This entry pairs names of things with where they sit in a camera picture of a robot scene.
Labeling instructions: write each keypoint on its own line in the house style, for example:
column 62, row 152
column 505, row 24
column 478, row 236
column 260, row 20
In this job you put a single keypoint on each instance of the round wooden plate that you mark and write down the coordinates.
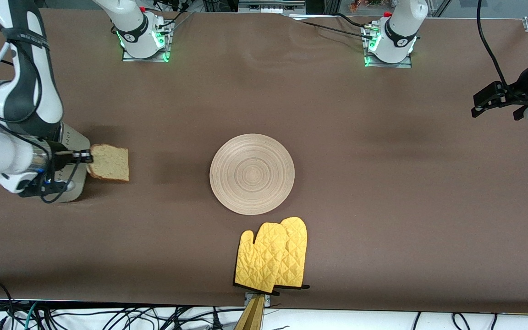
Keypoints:
column 252, row 174

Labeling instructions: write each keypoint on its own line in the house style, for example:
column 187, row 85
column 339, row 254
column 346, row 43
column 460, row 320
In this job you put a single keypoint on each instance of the slice of bread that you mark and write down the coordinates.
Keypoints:
column 110, row 162

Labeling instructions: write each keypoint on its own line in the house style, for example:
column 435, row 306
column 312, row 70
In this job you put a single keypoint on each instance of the tan wooden post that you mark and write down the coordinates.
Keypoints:
column 251, row 318

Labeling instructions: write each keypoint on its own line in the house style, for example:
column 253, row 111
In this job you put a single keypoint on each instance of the small metal bracket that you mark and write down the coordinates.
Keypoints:
column 247, row 299

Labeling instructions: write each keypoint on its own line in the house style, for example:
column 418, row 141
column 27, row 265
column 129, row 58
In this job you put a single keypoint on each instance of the yellow quilted oven mitt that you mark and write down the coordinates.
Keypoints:
column 296, row 247
column 259, row 261

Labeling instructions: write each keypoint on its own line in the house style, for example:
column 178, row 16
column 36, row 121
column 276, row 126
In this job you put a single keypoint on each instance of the brown table cover sheet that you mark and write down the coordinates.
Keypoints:
column 245, row 91

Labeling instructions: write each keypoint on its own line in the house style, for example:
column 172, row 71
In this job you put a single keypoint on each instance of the orange item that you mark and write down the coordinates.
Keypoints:
column 360, row 5

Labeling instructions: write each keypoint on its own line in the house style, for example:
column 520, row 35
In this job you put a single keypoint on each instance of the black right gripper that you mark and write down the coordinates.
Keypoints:
column 59, row 157

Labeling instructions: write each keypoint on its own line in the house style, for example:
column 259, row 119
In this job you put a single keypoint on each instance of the metal base plate left arm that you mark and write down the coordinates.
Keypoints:
column 390, row 65

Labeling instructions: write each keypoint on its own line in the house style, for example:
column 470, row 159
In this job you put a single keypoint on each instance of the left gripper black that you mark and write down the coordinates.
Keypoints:
column 519, row 90

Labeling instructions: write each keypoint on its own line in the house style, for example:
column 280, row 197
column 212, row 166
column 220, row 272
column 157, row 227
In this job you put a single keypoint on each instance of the grey device box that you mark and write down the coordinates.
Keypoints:
column 271, row 7

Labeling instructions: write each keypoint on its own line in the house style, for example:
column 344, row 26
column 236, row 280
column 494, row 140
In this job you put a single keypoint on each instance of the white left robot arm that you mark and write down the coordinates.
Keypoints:
column 397, row 27

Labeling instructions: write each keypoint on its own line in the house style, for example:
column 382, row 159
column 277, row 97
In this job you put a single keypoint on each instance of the beige chrome toaster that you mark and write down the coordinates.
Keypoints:
column 74, row 135

